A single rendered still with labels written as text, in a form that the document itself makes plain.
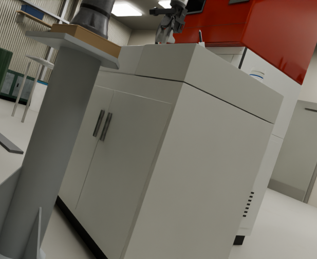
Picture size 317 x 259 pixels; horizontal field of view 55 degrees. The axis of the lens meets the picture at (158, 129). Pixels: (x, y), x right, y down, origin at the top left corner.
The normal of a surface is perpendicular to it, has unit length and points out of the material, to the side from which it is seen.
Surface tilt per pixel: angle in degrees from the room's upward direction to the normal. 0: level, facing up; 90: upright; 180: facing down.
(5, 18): 90
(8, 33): 90
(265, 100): 90
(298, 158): 90
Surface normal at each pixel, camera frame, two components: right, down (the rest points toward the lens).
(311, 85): -0.66, -0.20
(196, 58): 0.57, 0.22
